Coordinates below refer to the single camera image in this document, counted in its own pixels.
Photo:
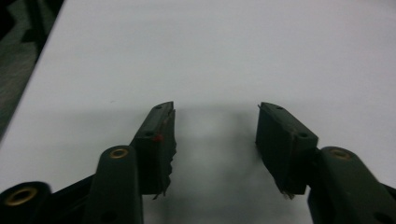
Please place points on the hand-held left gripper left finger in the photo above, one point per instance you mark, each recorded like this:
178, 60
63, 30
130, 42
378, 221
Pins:
149, 161

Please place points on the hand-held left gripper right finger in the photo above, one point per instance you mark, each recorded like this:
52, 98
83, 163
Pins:
289, 155

